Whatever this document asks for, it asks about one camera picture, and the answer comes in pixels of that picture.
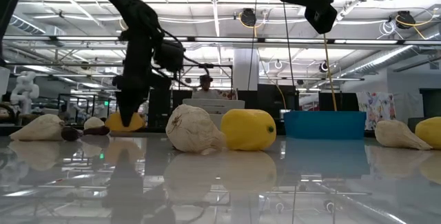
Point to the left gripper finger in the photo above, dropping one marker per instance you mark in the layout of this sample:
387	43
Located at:
129	108

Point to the yellow lemon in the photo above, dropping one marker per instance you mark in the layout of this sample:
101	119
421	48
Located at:
430	131
113	123
246	129

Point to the small garlic bulb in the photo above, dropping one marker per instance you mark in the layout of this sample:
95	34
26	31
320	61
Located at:
93	123

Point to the small dark sweet potato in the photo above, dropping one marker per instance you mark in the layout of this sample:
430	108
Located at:
70	134

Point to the large elongated garlic bulb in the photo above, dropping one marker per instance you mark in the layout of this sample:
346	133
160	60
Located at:
39	128

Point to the black screen panel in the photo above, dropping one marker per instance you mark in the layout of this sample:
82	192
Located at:
344	101
275	96
160	110
179	96

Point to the person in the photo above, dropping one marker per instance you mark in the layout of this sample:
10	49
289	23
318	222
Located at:
206	93

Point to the white slotted plastic basket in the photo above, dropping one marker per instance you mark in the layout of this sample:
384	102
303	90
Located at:
213	104

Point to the long horizontal light bar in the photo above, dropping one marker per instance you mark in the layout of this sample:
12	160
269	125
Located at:
224	39

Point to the white building column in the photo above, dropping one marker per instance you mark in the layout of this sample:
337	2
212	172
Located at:
243	69

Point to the red floral cloth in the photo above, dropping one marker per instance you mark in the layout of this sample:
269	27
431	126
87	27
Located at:
229	94

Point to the white robot figure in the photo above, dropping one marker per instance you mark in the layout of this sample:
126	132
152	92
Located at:
25	91

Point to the colourful floral cloth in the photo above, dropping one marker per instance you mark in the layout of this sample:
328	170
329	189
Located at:
377	108

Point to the blue plastic basket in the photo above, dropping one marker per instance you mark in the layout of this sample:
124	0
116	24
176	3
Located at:
325	124

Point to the white hanging cloth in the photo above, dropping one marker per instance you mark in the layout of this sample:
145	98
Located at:
408	107

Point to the dark green cabinet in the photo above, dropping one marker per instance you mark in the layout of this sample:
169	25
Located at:
430	103

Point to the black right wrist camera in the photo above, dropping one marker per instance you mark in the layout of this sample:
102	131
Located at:
321	19

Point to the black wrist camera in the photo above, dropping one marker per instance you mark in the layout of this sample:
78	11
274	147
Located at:
169	56
321	19

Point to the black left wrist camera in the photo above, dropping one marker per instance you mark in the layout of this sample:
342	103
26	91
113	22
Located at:
169	56

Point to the black metal frame stand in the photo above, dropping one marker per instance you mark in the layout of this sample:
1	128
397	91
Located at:
220	66

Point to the silver air duct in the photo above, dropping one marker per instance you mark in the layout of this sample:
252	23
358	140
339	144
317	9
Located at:
389	56

